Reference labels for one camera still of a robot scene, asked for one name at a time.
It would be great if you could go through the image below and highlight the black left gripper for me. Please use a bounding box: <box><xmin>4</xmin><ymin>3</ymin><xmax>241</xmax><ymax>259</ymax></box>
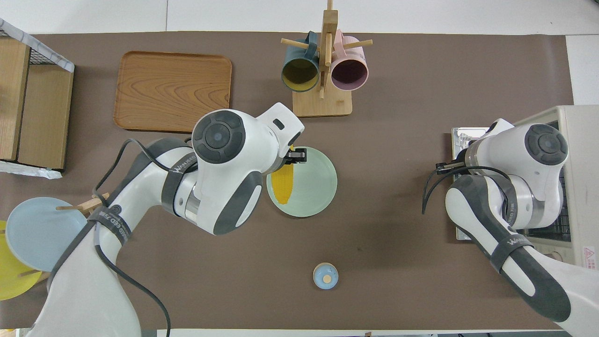
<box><xmin>282</xmin><ymin>147</ymin><xmax>307</xmax><ymax>165</ymax></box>

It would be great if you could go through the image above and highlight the mint green plate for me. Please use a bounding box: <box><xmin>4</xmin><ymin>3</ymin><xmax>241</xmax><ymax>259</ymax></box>
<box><xmin>266</xmin><ymin>146</ymin><xmax>338</xmax><ymax>218</ymax></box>

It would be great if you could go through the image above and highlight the yellow corn cob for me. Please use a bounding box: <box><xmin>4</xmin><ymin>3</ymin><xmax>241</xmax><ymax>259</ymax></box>
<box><xmin>273</xmin><ymin>145</ymin><xmax>294</xmax><ymax>205</ymax></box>

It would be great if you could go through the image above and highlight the cream toaster oven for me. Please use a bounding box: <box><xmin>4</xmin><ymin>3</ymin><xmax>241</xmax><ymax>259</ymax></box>
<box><xmin>452</xmin><ymin>105</ymin><xmax>599</xmax><ymax>281</ymax></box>

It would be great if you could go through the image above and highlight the wooden mug rack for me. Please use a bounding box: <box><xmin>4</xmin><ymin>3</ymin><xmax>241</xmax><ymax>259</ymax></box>
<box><xmin>281</xmin><ymin>0</ymin><xmax>373</xmax><ymax>117</ymax></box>

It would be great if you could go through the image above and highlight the dark blue mug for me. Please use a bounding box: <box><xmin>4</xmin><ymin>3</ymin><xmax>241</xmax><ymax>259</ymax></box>
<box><xmin>281</xmin><ymin>31</ymin><xmax>320</xmax><ymax>93</ymax></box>

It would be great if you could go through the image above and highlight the pink mug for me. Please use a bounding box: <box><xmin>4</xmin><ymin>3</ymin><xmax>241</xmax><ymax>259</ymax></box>
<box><xmin>330</xmin><ymin>29</ymin><xmax>370</xmax><ymax>92</ymax></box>

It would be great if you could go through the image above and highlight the brown table mat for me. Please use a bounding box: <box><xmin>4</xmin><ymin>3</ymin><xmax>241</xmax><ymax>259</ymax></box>
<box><xmin>0</xmin><ymin>32</ymin><xmax>575</xmax><ymax>330</ymax></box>

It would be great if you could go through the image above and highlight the small blue bell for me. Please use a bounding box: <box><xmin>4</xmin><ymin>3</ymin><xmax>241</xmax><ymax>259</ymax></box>
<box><xmin>313</xmin><ymin>263</ymin><xmax>339</xmax><ymax>290</ymax></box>

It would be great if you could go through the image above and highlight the brown wooden tray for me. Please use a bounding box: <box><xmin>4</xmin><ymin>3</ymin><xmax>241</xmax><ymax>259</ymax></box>
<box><xmin>113</xmin><ymin>51</ymin><xmax>233</xmax><ymax>133</ymax></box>

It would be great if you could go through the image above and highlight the wooden plate rack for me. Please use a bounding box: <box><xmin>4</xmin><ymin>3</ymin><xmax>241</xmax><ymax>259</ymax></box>
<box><xmin>19</xmin><ymin>192</ymin><xmax>110</xmax><ymax>284</ymax></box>

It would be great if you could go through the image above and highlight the light blue plate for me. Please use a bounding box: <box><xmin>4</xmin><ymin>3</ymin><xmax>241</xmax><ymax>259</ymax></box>
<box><xmin>5</xmin><ymin>197</ymin><xmax>94</xmax><ymax>273</ymax></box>

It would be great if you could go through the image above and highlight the yellow plate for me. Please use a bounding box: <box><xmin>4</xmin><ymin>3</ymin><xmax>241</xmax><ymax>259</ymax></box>
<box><xmin>0</xmin><ymin>220</ymin><xmax>43</xmax><ymax>301</ymax></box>

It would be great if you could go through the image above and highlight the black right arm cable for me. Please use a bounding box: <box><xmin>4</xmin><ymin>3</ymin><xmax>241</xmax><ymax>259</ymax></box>
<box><xmin>422</xmin><ymin>161</ymin><xmax>515</xmax><ymax>216</ymax></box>

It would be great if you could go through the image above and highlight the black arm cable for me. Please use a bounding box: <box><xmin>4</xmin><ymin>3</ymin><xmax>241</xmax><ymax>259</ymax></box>
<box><xmin>422</xmin><ymin>161</ymin><xmax>515</xmax><ymax>216</ymax></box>
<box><xmin>92</xmin><ymin>138</ymin><xmax>197</xmax><ymax>337</ymax></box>

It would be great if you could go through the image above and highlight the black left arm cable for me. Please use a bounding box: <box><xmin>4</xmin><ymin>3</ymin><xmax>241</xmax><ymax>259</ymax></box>
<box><xmin>92</xmin><ymin>138</ymin><xmax>197</xmax><ymax>337</ymax></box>

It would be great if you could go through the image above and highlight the wire and wood shelf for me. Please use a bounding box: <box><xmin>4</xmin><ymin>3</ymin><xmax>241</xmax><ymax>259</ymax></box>
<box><xmin>0</xmin><ymin>18</ymin><xmax>75</xmax><ymax>180</ymax></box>

